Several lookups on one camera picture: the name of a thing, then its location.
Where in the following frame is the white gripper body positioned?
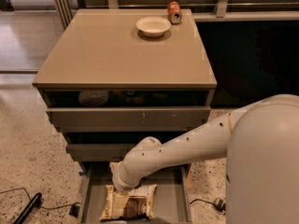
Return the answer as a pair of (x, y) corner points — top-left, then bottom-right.
(112, 163), (139, 192)

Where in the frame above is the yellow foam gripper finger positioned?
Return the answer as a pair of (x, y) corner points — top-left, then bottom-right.
(109, 162), (119, 174)

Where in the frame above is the brown chip bag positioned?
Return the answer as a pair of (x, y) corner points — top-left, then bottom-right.
(99, 184), (157, 221)

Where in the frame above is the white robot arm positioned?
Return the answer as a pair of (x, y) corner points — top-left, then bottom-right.
(111, 94), (299, 224)

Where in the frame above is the middle grey drawer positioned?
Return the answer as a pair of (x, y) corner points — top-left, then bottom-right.
(65, 142), (200, 162)

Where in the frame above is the grey drawer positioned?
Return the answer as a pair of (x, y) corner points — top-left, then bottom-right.
(78, 163), (192, 224)
(65, 142), (200, 162)
(46, 106), (210, 133)

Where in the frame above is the bottom grey drawer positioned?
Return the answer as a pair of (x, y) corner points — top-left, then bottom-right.
(78, 163), (192, 224)

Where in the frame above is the top grey drawer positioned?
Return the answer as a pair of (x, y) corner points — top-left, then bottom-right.
(46, 106), (210, 133)

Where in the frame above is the grey bowl in drawer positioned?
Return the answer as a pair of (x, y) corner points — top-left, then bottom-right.
(78, 90), (109, 106)

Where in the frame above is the tan drawer cabinet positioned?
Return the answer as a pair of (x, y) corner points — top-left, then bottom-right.
(32, 8), (218, 224)

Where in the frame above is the black power adapter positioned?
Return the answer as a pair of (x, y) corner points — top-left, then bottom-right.
(69, 203), (80, 217)

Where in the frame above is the black power strip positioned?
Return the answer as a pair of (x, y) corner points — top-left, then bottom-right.
(214, 198), (226, 215)

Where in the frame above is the black bar on floor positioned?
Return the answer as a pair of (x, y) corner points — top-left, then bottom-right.
(13, 192), (42, 224)

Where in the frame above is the white bowl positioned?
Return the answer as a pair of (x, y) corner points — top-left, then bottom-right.
(136, 17), (171, 37)

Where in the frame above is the orange soda can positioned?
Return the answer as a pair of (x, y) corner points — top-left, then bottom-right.
(167, 1), (182, 24)

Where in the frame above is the black floor cable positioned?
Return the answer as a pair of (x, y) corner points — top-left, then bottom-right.
(0, 188), (76, 211)

